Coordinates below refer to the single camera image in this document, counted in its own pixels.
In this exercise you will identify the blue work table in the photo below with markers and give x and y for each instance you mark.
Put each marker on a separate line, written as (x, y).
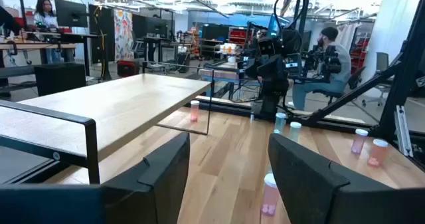
(219, 73)

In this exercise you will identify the red storage rack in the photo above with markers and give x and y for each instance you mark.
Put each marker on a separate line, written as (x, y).
(237, 36)
(360, 51)

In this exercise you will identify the pink medicine bottle white cap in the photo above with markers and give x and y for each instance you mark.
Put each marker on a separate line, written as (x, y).
(269, 197)
(358, 144)

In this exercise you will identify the floral patterned cloth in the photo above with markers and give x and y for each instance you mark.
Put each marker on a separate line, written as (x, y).
(123, 34)

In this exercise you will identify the wooden office desk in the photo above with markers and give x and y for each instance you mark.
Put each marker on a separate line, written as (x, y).
(36, 46)

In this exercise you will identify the black computer monitor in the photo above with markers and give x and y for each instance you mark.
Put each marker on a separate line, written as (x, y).
(70, 13)
(149, 26)

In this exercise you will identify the teal medicine bottle white cap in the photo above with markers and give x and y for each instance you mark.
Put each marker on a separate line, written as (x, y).
(280, 124)
(295, 132)

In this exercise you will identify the black background robot arm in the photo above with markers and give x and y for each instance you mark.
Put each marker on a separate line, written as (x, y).
(328, 64)

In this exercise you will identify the red bag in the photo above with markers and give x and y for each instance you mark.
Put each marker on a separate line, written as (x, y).
(126, 69)

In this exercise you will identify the silver aluminium bracket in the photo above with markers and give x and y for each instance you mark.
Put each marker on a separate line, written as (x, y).
(402, 131)

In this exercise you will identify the person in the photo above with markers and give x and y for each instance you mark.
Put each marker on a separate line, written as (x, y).
(342, 58)
(46, 18)

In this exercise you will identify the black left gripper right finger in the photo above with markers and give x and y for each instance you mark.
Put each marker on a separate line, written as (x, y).
(308, 190)

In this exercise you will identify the red medicine bottle white cap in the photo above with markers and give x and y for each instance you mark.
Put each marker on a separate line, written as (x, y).
(194, 112)
(377, 154)

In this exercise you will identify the wooden shelf black metal frame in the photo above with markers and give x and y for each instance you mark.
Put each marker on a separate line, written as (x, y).
(116, 107)

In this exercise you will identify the tall black panel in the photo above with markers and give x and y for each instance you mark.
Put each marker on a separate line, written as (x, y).
(106, 34)

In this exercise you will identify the black office chair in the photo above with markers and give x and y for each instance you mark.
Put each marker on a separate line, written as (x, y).
(353, 79)

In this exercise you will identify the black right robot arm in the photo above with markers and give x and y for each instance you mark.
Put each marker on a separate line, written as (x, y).
(274, 94)

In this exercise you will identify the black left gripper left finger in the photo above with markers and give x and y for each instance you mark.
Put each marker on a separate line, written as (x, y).
(149, 190)

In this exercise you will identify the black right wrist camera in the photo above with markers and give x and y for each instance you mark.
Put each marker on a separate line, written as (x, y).
(269, 46)

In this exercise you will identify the grey office chair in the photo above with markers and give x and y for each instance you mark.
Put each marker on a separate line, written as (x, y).
(382, 62)

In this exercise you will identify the black cabinet box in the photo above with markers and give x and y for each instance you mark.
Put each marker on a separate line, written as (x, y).
(59, 79)

